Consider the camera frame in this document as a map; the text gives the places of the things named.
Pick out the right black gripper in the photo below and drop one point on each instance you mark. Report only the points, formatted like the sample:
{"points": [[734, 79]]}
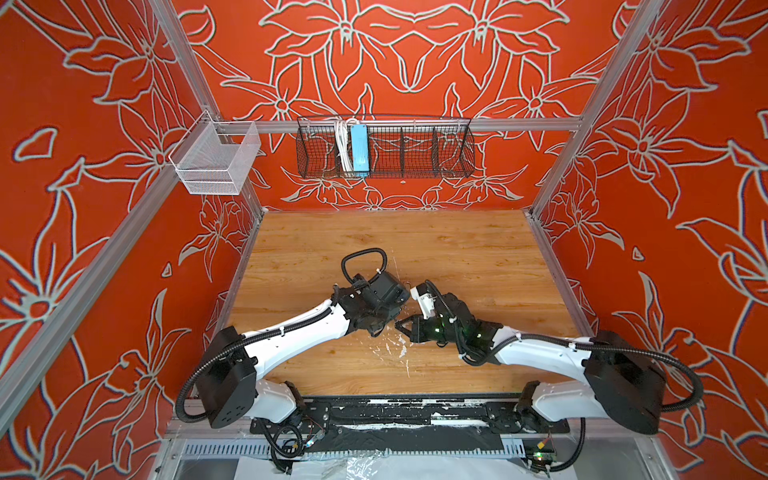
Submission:
{"points": [[416, 334]]}

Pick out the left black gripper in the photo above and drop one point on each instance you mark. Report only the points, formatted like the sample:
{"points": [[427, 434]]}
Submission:
{"points": [[396, 307]]}

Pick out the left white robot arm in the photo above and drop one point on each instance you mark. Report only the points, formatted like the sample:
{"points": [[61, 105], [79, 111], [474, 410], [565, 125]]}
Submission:
{"points": [[230, 381]]}

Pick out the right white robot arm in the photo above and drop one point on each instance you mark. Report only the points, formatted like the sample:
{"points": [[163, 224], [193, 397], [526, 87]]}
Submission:
{"points": [[604, 377]]}

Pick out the light blue box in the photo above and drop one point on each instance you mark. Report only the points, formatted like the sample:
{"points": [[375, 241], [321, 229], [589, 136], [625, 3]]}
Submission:
{"points": [[360, 149]]}

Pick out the clear plastic bin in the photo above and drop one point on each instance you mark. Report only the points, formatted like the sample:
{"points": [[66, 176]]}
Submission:
{"points": [[211, 163]]}

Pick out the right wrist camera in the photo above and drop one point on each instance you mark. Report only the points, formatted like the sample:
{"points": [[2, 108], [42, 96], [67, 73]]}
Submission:
{"points": [[425, 299]]}

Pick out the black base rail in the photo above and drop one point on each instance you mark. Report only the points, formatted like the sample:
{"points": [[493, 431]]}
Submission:
{"points": [[411, 420]]}

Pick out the white cable duct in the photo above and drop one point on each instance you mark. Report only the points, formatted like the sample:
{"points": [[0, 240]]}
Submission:
{"points": [[258, 448]]}

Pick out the black wire basket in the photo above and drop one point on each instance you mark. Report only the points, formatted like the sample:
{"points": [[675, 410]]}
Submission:
{"points": [[400, 147]]}

